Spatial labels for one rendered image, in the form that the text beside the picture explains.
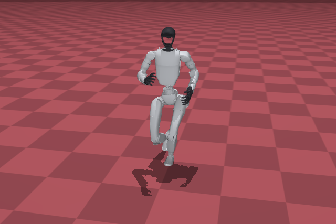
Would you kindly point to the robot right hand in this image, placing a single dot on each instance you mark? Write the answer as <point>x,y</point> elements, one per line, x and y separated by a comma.
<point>149,79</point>

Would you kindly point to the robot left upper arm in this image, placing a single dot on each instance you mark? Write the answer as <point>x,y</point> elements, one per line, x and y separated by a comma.
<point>186,58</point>

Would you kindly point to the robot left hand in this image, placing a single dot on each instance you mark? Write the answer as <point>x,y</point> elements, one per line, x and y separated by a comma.
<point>189,92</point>

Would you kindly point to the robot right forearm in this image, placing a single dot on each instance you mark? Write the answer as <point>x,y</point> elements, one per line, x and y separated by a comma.
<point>141,77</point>

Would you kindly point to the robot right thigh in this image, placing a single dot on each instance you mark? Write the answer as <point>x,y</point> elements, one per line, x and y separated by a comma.
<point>155,119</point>

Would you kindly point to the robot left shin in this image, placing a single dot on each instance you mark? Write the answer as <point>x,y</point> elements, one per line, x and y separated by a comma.
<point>171,145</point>

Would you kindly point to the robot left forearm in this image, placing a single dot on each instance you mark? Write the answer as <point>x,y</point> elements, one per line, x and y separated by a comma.
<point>193,80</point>

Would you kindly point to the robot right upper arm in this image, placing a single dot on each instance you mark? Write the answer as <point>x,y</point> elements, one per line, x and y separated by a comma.
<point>147,61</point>

